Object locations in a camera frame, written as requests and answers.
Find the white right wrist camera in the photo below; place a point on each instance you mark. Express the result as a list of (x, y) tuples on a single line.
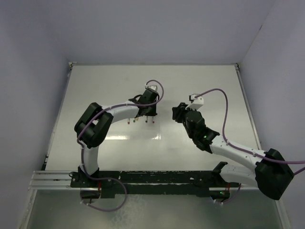
[(196, 102)]

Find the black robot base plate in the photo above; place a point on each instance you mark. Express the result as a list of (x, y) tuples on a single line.
[(108, 184)]

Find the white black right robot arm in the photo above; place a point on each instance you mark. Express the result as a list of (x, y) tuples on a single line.
[(266, 170)]

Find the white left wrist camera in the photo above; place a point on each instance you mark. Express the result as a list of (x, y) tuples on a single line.
[(152, 86)]

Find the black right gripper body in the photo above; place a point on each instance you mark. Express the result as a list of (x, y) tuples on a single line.
[(191, 135)]

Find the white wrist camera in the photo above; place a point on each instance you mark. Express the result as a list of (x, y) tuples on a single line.
[(152, 86), (196, 102)]

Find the aluminium extrusion rail left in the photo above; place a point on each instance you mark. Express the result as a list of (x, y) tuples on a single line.
[(50, 180)]

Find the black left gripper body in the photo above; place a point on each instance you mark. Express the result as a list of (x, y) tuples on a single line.
[(151, 110)]

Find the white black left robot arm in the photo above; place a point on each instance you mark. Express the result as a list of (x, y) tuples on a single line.
[(95, 122)]

